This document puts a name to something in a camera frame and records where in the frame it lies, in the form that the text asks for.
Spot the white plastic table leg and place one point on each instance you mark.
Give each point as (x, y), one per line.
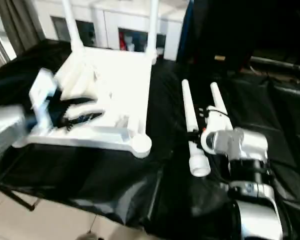
(218, 97)
(73, 25)
(152, 30)
(190, 107)

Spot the white plastic table top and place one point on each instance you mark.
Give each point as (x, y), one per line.
(115, 87)

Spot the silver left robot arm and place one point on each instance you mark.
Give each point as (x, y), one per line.
(5, 135)

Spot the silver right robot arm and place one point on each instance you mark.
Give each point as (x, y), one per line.
(247, 150)

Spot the black mat cover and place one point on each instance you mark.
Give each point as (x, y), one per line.
(102, 180)

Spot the black metal stand leg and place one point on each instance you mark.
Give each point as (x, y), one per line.
(17, 190)

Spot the white cabinet with glass doors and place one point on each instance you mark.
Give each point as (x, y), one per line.
(110, 17)

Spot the grey curtain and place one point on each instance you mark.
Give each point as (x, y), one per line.
(20, 25)

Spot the black case with gold label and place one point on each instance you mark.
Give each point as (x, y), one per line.
(215, 30)

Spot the grey metal rod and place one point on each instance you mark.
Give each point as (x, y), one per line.
(280, 63)

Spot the dark robot foot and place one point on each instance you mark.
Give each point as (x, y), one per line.
(90, 236)

